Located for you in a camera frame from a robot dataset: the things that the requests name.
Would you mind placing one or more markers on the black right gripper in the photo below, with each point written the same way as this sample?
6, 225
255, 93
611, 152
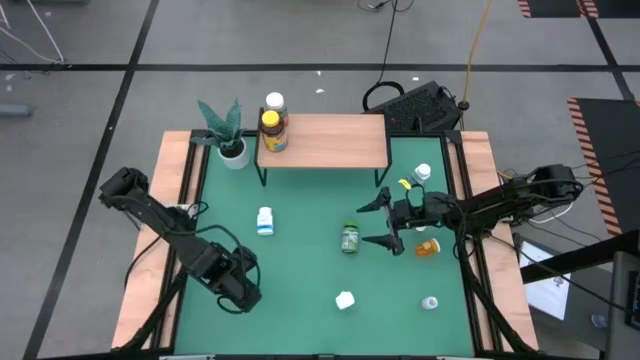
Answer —
425, 210

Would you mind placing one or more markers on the grey flat object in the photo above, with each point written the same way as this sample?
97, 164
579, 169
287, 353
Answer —
15, 110

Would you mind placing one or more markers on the all-white squarish bottle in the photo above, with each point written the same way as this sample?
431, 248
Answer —
345, 300

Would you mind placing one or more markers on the snake plant in white pot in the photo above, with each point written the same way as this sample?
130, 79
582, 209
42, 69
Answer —
227, 135

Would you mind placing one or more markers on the black metal bar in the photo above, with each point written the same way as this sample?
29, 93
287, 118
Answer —
575, 257

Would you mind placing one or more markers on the black perforated computer case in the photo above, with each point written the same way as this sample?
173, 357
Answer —
417, 107

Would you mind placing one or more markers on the green bottle green cap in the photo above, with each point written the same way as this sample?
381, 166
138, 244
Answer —
350, 237

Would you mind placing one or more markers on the orange pill bottle white cap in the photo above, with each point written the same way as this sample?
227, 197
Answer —
427, 247

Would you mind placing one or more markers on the wooden shelf black metal frame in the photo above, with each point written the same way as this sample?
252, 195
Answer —
330, 142

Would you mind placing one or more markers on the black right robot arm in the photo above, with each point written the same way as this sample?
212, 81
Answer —
520, 197

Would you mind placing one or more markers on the white bottle blue label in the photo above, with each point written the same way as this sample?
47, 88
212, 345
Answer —
422, 172
265, 221

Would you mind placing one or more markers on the small white bottle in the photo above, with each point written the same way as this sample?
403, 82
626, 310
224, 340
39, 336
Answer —
429, 302

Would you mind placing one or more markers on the grey metal cabinet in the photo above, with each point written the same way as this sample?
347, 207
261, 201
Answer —
622, 310

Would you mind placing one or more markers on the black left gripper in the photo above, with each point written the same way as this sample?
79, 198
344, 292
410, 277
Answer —
235, 285

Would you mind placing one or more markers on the black mat with hazard stripes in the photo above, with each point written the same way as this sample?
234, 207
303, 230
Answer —
615, 130
555, 6

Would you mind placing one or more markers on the green table mat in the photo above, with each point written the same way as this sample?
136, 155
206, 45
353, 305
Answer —
300, 280

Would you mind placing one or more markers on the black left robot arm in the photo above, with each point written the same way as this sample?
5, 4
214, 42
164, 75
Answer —
165, 225

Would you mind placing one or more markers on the monitor with white screen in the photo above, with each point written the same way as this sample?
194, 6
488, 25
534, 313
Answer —
547, 285

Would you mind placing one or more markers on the brown bottle yellow cap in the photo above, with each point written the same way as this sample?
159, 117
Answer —
274, 132

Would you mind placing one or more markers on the black aluminium table frame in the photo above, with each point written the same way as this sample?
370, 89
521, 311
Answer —
171, 310

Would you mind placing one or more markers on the small clear lid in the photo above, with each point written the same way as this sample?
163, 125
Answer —
598, 320

